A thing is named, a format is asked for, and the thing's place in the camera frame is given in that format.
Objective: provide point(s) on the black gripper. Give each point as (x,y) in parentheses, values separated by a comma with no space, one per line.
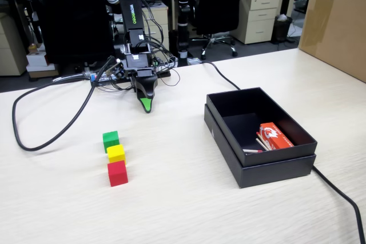
(137,64)

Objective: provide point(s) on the beige side cabinet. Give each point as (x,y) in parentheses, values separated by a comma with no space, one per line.
(11,52)

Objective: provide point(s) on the black open box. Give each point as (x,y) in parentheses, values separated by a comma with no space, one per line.
(286,156)

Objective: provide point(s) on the black trash bin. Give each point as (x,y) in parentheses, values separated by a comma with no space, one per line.
(281,29)

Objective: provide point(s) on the orange matchbox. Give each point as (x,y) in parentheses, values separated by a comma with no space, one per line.
(276,136)

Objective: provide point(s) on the stacked white boxes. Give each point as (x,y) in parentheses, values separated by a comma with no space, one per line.
(38,61)

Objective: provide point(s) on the blue tipped metal clamp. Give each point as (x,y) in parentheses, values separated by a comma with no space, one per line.
(93,77)

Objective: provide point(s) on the black wheeled office chair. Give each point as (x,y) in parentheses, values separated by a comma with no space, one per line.
(220,1)

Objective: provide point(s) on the large black office chair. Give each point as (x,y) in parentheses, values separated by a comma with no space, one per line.
(65,12)

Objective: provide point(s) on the black pole with white bands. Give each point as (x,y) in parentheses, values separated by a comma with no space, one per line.
(183,27)

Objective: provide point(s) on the large cardboard box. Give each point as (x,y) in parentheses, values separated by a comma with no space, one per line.
(334,32)

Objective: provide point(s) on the beige drawer cabinet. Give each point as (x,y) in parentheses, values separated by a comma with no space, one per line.
(160,27)

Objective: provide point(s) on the beige three-drawer cabinet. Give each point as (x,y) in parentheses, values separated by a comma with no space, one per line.
(257,18)

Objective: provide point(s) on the thin black stand pole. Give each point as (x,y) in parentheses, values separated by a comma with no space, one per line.
(170,12)

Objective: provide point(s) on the wooden match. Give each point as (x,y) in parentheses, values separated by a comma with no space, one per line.
(261,144)
(251,150)
(262,140)

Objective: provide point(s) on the green cube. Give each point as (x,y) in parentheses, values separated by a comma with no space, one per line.
(111,138)

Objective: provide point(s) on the red cube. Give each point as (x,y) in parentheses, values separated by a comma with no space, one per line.
(117,174)

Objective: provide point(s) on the black box lid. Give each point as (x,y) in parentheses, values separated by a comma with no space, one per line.
(274,173)

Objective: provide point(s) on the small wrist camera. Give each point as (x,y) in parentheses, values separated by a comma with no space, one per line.
(115,69)

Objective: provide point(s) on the yellow cube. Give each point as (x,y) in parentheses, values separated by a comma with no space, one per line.
(116,154)

